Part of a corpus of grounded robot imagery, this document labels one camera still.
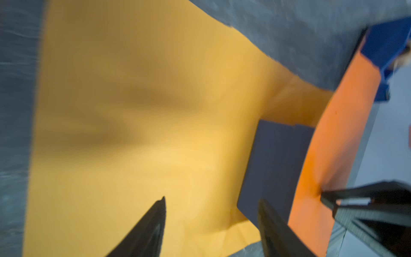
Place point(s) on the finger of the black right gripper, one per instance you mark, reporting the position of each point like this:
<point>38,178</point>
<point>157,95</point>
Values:
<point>385,229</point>
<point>384,197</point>

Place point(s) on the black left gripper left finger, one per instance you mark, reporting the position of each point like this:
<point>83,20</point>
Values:
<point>146,237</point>

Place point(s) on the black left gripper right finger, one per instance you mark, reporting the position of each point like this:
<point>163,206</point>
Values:
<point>278,240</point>

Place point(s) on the blue gift box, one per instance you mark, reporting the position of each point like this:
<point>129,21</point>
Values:
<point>274,168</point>

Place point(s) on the orange wrapping paper sheet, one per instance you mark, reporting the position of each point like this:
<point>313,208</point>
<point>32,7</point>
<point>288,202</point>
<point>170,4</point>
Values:
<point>143,100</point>

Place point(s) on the blue tape dispenser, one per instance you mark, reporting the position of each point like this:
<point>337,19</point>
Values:
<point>383,44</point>

